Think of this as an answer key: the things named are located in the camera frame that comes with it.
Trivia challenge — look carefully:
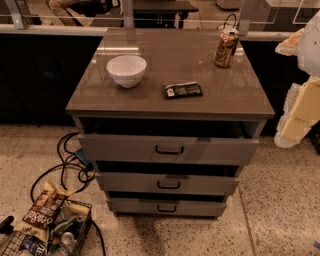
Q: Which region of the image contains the bottom grey drawer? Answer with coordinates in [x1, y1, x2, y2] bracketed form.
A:
[108, 198, 226, 217]

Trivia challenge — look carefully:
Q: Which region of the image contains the dark background table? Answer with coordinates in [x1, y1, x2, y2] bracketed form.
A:
[133, 0, 198, 29]

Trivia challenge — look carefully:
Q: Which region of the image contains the grey drawer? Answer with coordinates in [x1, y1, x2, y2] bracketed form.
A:
[96, 172, 239, 195]
[108, 198, 226, 217]
[78, 134, 259, 166]

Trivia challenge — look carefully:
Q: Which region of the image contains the grey drawer cabinet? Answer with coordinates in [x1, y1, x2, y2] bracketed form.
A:
[66, 28, 274, 204]

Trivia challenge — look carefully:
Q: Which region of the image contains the black snack bar packet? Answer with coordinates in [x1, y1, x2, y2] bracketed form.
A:
[162, 82, 203, 99]

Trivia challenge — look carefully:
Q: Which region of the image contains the sea salt chip bag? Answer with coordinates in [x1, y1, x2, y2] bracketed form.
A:
[14, 181, 75, 242]

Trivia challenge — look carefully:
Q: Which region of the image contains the orange soda can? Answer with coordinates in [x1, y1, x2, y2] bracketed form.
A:
[215, 28, 239, 68]

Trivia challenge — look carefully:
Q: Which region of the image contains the blue plug box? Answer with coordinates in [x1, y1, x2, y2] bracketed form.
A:
[75, 148, 92, 167]

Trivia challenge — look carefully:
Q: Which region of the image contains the white ceramic bowl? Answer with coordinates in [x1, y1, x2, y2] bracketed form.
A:
[106, 55, 147, 88]

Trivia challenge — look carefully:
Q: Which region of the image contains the top grey drawer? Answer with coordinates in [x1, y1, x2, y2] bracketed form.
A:
[78, 134, 259, 166]

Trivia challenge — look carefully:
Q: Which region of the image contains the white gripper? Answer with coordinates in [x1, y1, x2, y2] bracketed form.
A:
[274, 29, 320, 148]

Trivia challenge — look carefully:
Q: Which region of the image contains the middle grey drawer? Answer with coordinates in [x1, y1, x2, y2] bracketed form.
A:
[96, 172, 239, 195]

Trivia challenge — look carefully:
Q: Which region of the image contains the black object floor left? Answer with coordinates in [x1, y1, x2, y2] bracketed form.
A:
[0, 216, 14, 235]

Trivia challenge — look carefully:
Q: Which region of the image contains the silver can in basket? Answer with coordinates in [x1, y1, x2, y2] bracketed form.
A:
[61, 232, 76, 253]

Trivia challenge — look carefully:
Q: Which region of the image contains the black wire basket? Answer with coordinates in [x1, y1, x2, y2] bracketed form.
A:
[0, 200, 91, 256]

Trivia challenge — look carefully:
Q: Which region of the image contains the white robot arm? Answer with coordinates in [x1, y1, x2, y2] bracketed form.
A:
[274, 11, 320, 148]

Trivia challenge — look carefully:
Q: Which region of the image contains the black floor cable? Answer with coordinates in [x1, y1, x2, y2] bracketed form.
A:
[29, 132, 107, 256]

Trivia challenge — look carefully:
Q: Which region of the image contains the black cable behind cabinet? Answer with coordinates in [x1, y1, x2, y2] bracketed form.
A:
[216, 13, 238, 30]

